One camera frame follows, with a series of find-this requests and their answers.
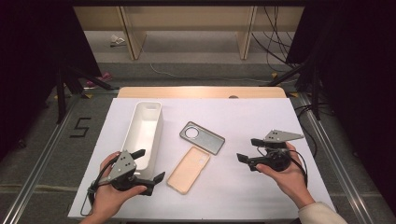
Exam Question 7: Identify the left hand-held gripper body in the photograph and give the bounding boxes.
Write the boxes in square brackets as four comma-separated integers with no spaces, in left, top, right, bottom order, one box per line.
[106,149,156,197]

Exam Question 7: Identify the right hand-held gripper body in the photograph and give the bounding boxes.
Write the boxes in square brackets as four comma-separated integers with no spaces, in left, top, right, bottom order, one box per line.
[247,129,305,173]

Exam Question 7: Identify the white plastic storage bin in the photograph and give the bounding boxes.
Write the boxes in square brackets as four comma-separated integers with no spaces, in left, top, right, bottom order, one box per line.
[120,101,164,181]

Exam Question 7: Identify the beige phone case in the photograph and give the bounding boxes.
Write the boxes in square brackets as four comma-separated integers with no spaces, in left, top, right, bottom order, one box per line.
[166,146,211,196]

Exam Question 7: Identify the grey phone case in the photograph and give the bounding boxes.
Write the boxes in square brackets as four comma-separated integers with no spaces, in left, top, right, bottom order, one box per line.
[178,120,226,156]

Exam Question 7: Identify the person's right hand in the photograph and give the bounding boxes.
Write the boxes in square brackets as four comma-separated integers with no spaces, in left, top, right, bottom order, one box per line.
[255,142,316,210]

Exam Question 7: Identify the person's left hand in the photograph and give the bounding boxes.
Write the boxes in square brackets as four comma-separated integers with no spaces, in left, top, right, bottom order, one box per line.
[90,151,148,223]

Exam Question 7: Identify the white table cover sheet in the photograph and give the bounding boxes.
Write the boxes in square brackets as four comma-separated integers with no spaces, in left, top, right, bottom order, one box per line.
[67,97,336,220]

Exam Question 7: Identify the black metal stand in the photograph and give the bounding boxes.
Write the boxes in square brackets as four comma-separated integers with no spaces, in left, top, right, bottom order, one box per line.
[55,63,115,125]
[267,59,323,120]

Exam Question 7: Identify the pink item on floor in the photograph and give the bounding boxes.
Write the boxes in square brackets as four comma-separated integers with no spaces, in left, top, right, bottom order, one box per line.
[85,72,113,88]

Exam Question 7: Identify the light wooden shelf unit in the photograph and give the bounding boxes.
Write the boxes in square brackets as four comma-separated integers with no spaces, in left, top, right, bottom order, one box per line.
[73,6,305,61]

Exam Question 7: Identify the dark curtain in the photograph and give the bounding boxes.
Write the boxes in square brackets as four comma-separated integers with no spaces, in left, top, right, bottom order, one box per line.
[286,0,396,216]
[0,0,102,157]

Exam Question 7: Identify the small white floor object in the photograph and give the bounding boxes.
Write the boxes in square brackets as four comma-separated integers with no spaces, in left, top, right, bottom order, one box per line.
[109,34,126,49]

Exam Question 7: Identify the right hand-held gripper cable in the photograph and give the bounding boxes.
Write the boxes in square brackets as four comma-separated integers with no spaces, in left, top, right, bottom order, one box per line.
[256,146,309,188]

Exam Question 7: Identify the hand-held gripper cable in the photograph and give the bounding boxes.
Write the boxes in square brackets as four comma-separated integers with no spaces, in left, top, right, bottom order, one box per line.
[256,146,309,188]
[79,157,122,217]

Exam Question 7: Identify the left hand-held gripper cable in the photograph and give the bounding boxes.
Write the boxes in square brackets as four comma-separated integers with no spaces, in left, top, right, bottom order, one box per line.
[79,157,122,217]

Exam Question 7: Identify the black floor cables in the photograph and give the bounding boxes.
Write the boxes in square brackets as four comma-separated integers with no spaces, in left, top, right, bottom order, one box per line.
[293,102,335,158]

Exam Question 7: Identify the metal floor rail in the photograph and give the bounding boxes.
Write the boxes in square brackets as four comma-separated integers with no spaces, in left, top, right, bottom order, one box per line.
[1,90,85,224]
[297,92,375,224]

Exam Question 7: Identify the black hanging cables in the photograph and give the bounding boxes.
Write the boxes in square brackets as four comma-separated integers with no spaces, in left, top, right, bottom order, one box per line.
[251,6,300,68]

